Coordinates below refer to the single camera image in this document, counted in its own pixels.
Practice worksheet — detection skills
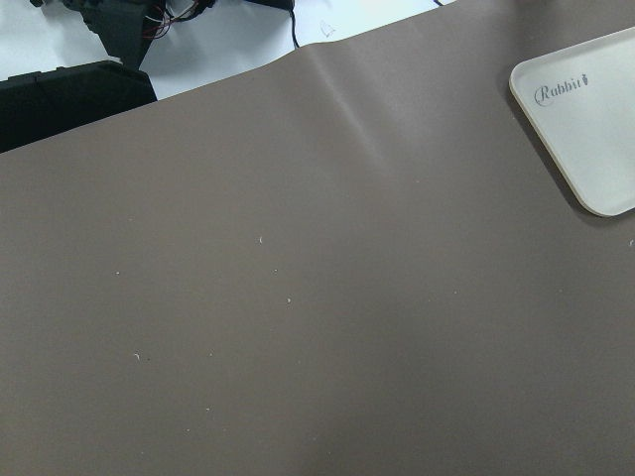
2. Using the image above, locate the black long case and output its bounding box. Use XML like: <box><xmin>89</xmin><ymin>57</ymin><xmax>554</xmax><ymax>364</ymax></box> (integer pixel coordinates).
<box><xmin>1</xmin><ymin>60</ymin><xmax>157</xmax><ymax>153</ymax></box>

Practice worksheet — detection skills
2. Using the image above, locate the beige rabbit tray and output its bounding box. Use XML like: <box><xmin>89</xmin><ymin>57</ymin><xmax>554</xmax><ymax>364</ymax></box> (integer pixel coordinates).
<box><xmin>509</xmin><ymin>29</ymin><xmax>634</xmax><ymax>217</ymax></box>

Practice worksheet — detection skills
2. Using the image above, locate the black device on desk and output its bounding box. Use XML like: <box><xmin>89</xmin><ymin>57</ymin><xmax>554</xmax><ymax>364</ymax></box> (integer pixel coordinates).
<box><xmin>61</xmin><ymin>0</ymin><xmax>216</xmax><ymax>69</ymax></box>

